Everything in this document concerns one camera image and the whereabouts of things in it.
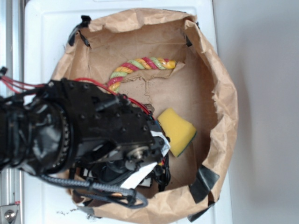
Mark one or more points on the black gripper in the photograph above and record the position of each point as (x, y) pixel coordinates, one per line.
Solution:
(126, 167)

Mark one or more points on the yellow green sponge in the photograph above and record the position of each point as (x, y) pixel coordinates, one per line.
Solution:
(180, 131)

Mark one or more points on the multicolour twisted rope toy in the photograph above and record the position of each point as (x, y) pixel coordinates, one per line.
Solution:
(144, 63)

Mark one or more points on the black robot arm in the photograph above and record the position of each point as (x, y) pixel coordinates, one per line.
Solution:
(79, 136)

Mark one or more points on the brown rock lump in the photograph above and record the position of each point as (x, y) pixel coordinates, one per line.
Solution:
(150, 108)

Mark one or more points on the brown paper bag tray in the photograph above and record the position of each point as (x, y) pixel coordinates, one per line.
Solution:
(199, 89)

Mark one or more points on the aluminium frame rail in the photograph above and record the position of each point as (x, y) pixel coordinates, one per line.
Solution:
(11, 53)

